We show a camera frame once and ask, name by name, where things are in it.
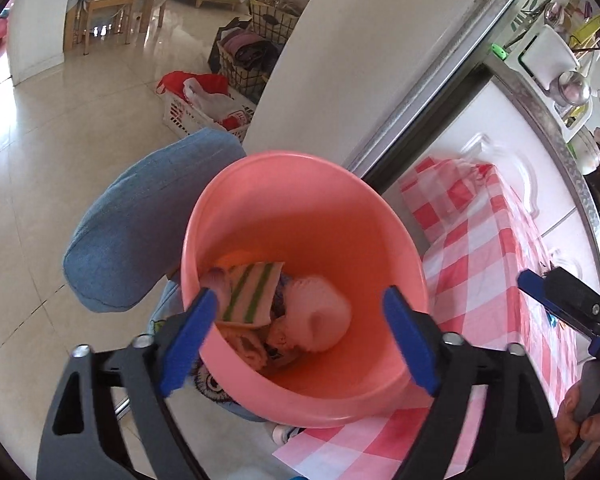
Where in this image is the wire basket rack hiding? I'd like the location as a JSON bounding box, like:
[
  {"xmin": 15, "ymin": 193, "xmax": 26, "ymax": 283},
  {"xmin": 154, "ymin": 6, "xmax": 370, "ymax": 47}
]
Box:
[{"xmin": 208, "ymin": 0, "xmax": 310, "ymax": 103}]

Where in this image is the blue cushioned stool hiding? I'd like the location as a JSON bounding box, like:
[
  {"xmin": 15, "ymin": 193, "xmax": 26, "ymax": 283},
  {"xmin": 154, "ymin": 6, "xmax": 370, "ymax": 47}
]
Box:
[{"xmin": 62, "ymin": 127, "xmax": 282, "ymax": 426}]

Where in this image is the pink plastic trash bucket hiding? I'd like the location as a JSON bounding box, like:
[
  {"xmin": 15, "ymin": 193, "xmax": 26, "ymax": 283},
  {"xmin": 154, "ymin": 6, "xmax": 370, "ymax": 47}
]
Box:
[{"xmin": 181, "ymin": 152, "xmax": 428, "ymax": 428}]

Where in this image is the yellow green sponge cloth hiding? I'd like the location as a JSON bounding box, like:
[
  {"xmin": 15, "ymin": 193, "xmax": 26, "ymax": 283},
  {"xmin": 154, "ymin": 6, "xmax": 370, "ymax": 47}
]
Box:
[{"xmin": 216, "ymin": 262, "xmax": 284, "ymax": 328}]

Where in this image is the steel countertop edge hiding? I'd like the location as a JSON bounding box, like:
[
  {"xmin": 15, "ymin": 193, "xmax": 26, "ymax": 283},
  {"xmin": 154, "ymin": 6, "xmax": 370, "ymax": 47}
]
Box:
[{"xmin": 483, "ymin": 55, "xmax": 600, "ymax": 281}]

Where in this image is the white foam net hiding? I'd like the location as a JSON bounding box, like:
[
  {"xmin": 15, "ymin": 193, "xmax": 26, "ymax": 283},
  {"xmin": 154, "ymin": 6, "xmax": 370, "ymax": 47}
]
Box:
[{"xmin": 266, "ymin": 275, "xmax": 352, "ymax": 353}]

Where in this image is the red white checkered tablecloth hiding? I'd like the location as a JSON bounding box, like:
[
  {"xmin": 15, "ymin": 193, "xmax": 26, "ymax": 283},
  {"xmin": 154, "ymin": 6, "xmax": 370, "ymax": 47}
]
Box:
[{"xmin": 274, "ymin": 157, "xmax": 579, "ymax": 479}]

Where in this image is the green clip on counter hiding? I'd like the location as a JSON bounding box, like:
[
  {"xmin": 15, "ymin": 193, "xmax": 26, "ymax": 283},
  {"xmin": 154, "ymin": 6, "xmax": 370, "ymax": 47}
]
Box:
[{"xmin": 491, "ymin": 44, "xmax": 508, "ymax": 61}]

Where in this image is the steel ladle bowl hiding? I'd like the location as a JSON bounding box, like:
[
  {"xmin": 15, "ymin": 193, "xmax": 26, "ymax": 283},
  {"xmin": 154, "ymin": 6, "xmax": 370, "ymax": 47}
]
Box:
[{"xmin": 548, "ymin": 70, "xmax": 591, "ymax": 106}]

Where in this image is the white kitchen cabinet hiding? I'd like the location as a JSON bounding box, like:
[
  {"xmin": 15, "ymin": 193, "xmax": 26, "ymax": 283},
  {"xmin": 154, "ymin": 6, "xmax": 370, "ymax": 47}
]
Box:
[{"xmin": 381, "ymin": 79, "xmax": 600, "ymax": 292}]

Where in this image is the person right hand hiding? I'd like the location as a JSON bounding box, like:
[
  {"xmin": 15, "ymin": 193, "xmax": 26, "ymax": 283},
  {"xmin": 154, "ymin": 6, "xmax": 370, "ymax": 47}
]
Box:
[{"xmin": 555, "ymin": 382, "xmax": 600, "ymax": 469}]

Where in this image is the white laundry basket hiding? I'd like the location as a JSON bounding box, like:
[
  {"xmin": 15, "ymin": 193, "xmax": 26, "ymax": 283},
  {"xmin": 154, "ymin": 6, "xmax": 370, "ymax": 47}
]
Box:
[{"xmin": 155, "ymin": 70, "xmax": 256, "ymax": 143}]

